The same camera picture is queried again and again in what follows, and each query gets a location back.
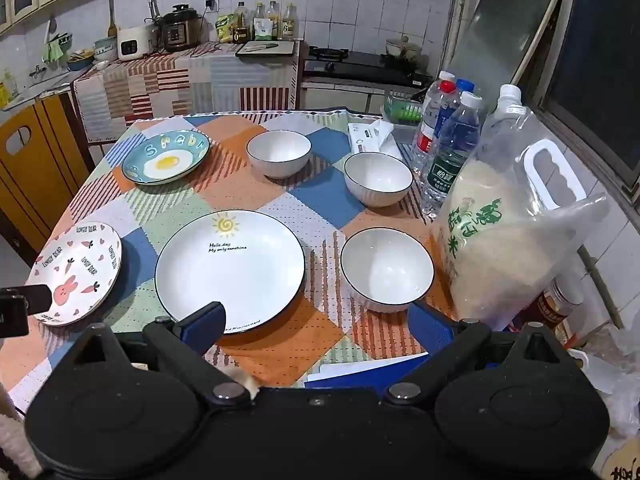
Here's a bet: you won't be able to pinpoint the pink bunny lovely bear plate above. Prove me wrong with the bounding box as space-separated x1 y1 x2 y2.
26 221 122 326

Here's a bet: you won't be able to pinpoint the white bowl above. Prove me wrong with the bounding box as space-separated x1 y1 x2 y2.
343 152 413 208
246 130 312 180
340 226 435 313

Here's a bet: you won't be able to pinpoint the large white sun plate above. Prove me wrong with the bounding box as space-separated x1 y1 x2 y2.
154 209 305 335

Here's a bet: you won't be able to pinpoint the teal fried egg plate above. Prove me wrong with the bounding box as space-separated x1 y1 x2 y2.
122 130 212 186

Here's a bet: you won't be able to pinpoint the stacked bowls on counter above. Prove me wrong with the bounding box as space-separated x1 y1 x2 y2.
93 37 118 62

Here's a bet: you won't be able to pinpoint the brown jar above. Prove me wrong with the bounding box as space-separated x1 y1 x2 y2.
516 271 585 330

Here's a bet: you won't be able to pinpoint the wooden yellow chair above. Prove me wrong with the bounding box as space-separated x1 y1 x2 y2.
1 93 94 264

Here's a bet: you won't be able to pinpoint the bag of rice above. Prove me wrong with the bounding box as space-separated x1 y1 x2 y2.
434 84 610 330

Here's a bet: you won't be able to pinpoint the colourful patchwork tablecloth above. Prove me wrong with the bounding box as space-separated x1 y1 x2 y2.
0 109 457 413

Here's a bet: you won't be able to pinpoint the green label water bottle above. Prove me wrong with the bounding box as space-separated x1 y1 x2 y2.
422 91 483 219

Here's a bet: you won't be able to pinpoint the tissue pack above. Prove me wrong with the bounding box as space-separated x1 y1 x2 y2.
347 119 402 159

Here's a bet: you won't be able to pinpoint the red label water bottle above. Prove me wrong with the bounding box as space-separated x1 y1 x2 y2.
410 77 456 178

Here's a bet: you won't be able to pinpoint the green plastic basket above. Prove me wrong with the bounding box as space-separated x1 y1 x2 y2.
383 91 422 126

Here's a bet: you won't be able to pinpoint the clear water bottle rear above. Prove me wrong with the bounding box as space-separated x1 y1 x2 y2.
422 70 456 128

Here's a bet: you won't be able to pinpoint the blue bowl on counter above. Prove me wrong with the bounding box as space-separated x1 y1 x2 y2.
66 49 94 72

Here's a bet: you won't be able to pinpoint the blue label water bottle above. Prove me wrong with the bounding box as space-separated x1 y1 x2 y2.
434 79 475 139

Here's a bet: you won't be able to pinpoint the green cloth hanging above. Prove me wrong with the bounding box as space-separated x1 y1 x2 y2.
42 32 73 64

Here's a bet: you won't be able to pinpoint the striped counter cloth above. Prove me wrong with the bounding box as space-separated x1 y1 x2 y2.
72 41 302 144

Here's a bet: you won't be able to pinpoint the white rice cooker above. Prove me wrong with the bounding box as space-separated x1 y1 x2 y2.
117 23 158 62

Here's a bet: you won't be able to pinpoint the wooden spatula hanging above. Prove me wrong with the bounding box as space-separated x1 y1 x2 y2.
106 0 118 38

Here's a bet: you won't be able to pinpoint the pot on stove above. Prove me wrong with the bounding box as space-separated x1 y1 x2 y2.
385 35 421 61

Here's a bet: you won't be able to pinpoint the cutting board on counter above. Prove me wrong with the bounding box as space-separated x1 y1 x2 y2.
235 40 296 58

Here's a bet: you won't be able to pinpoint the black gas stove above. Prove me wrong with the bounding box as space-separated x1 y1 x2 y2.
303 46 433 89

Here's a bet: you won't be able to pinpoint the black pressure cooker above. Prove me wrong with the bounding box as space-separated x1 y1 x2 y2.
160 3 202 52

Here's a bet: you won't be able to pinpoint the leaning metal board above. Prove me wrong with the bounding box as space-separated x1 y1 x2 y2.
448 0 560 115

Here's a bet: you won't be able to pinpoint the yellow green snack bag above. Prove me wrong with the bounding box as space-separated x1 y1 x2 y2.
215 13 235 44

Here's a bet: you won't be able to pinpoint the oil bottle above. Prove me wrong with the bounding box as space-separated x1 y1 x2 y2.
267 0 280 40
253 2 272 41
280 3 296 40
232 1 250 44

